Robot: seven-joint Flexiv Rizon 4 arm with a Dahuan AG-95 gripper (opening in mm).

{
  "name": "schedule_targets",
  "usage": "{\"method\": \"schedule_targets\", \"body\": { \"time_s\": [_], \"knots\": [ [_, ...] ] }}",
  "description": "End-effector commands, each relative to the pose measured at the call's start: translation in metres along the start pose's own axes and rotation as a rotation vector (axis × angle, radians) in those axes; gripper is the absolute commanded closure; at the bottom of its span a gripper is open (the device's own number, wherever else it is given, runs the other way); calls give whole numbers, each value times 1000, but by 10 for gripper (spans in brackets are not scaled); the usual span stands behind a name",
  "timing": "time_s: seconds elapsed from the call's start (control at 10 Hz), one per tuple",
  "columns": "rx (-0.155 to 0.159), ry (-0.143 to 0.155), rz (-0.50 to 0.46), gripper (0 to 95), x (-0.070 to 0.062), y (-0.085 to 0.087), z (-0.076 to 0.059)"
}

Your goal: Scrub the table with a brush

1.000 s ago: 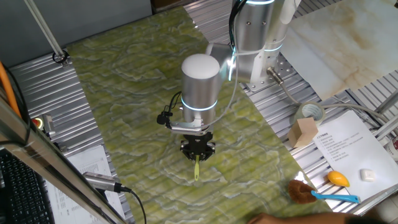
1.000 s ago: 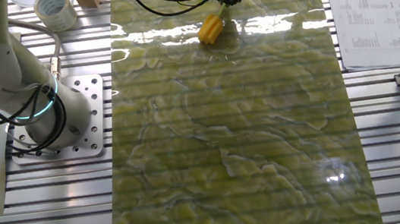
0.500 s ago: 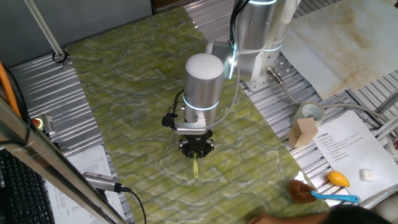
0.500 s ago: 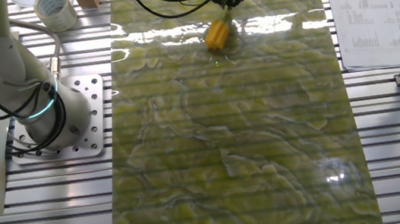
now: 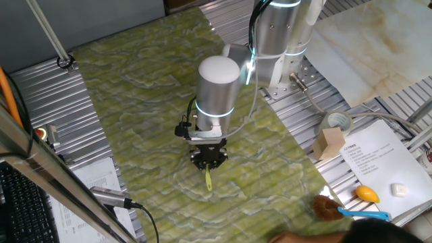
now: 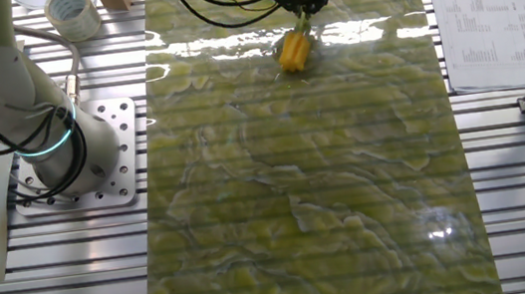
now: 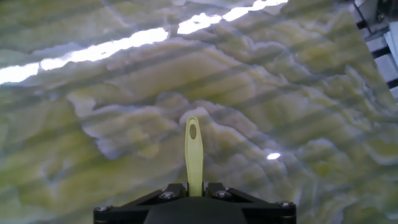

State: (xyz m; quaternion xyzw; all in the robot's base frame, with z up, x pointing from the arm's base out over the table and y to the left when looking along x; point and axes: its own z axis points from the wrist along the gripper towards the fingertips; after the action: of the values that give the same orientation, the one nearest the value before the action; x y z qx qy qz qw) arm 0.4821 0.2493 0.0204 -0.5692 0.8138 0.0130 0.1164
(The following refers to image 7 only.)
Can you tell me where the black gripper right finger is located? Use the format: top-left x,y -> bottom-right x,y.
203,182 -> 297,224

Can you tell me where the yellow sponge brush green handle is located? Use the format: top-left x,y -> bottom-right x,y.
184,116 -> 205,197

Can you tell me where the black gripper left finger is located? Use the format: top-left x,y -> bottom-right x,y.
93,182 -> 189,224

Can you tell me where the green marble pattern mat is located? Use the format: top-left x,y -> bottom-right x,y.
0,0 -> 398,224

